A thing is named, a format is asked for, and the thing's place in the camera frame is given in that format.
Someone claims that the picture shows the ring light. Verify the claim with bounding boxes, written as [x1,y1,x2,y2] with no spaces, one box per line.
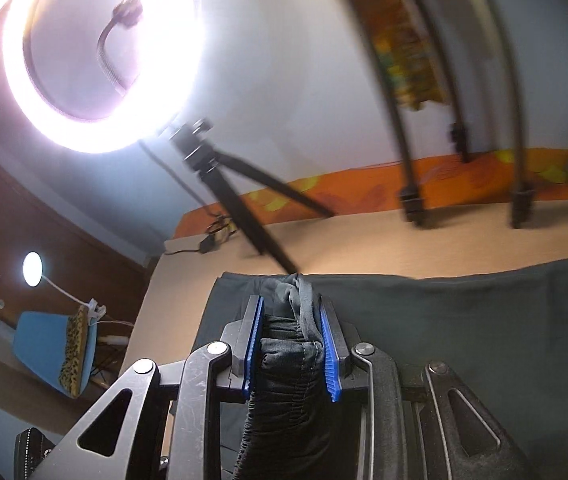
[1,0,210,153]

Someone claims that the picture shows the white gooseneck desk lamp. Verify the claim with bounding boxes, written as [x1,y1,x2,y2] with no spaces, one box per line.
[21,252,102,318]

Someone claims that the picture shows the beige blanket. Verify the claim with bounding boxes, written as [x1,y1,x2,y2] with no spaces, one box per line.
[131,199,568,376]

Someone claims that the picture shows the black pants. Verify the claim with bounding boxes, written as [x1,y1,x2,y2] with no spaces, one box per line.
[191,255,568,480]

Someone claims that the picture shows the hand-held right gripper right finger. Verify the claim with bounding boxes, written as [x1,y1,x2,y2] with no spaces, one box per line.
[315,296,535,480]

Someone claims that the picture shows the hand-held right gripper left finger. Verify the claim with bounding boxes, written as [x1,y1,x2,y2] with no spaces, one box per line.
[46,295,266,480]

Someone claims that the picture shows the black gooseneck phone holder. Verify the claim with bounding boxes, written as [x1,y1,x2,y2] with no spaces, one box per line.
[96,0,145,96]

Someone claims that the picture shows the leopard print cloth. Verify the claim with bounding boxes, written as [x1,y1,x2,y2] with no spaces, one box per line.
[58,305,90,395]

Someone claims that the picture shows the small black tripod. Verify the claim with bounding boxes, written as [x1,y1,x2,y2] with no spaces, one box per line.
[164,119,337,273]

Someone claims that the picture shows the blue chair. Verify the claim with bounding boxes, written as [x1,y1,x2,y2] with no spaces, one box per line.
[12,310,100,398]

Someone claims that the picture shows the black cable with switch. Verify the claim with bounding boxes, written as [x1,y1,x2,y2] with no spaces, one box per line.
[164,212,240,256]

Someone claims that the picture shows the tall black tripod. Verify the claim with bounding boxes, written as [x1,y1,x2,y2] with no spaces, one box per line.
[284,0,537,229]

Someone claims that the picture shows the colourful hanging scarf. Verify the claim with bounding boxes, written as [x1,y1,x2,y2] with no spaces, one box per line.
[334,0,452,111]

